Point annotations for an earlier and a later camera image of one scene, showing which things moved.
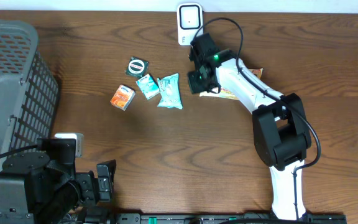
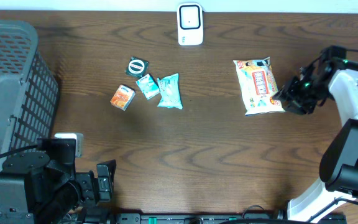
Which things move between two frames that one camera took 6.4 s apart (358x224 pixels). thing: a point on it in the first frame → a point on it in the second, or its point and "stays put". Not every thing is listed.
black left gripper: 105,185 stays put
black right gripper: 194,88 → 289,89
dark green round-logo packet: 137,67 stays put
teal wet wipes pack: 169,87 stays put
